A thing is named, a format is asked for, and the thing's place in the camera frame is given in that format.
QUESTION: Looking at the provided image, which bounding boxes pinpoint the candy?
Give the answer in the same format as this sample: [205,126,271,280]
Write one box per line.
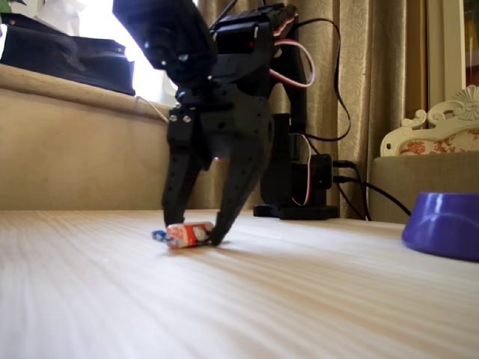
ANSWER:
[151,220,215,251]

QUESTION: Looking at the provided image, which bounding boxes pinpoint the purple plastic bowl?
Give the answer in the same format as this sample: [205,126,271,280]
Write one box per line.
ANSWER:
[400,191,479,263]

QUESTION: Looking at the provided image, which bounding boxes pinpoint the black gripper-mounted webcam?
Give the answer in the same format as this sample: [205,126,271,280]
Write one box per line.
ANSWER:
[112,0,219,90]

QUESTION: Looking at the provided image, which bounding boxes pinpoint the beige upholstered bench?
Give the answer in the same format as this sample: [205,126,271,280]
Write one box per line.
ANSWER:
[0,63,196,212]

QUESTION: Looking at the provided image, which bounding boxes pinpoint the beige patterned curtain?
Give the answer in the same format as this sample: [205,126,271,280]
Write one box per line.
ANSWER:
[196,0,427,221]

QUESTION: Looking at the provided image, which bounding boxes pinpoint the olive sofa back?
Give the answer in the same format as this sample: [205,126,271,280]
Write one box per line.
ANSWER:
[368,150,479,225]

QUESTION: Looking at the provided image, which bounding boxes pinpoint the black fabric bag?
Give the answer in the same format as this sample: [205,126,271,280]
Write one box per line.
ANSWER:
[0,21,136,97]

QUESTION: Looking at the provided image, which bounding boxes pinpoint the white cord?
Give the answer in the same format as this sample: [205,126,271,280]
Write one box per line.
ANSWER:
[134,95,171,123]

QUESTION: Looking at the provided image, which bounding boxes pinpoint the black webcam cable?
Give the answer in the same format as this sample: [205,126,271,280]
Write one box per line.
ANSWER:
[213,0,353,142]

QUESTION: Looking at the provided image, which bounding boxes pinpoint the black power cable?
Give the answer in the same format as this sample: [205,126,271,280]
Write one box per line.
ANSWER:
[332,174,412,218]

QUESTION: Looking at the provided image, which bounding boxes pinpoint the white door frame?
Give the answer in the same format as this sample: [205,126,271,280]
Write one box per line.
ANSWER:
[426,0,479,110]

